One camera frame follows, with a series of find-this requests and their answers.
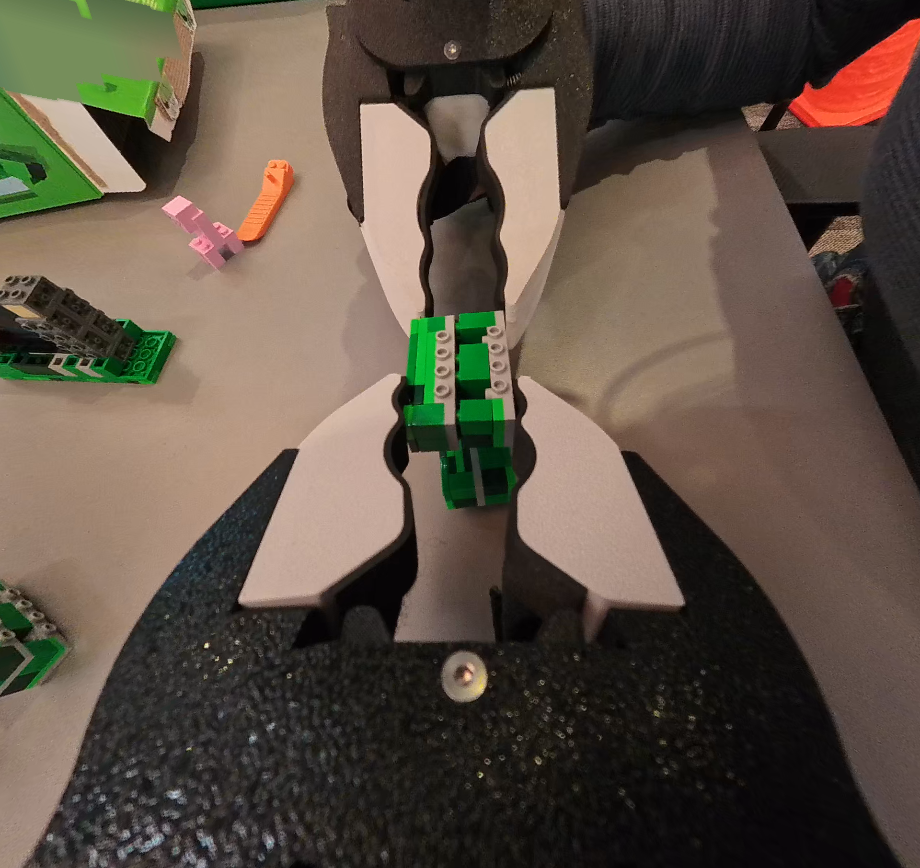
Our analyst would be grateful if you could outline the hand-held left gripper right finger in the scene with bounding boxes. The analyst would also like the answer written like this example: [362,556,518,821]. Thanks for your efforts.
[502,376,686,644]

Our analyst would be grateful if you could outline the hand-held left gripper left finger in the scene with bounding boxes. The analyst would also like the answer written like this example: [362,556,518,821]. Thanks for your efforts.
[237,372,419,644]

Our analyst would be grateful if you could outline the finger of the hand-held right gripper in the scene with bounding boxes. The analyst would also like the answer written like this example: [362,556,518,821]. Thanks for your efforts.
[357,98,438,342]
[482,85,564,344]

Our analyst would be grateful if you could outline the person's right forearm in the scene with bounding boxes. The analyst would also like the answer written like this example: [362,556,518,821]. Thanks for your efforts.
[557,0,920,127]

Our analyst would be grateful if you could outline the orange brick separator tool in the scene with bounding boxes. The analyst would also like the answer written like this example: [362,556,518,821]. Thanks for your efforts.
[237,159,296,242]

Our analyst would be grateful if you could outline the pink brick pig figure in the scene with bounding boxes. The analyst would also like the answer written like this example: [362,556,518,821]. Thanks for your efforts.
[161,196,245,273]

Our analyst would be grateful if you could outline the grey black build green baseplate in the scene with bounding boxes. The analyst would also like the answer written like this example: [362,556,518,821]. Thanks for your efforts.
[0,275,177,386]

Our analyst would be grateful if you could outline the dark side table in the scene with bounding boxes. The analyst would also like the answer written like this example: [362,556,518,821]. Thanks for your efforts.
[758,124,879,204]

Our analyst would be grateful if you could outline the green brick corner build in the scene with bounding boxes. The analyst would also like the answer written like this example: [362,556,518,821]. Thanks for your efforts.
[0,581,73,698]

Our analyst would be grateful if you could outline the colourful patterned bag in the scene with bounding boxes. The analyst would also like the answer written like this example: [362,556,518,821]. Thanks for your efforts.
[811,250,867,333]

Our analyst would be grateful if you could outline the orange textured cone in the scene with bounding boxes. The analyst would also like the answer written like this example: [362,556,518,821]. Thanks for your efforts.
[789,20,920,129]

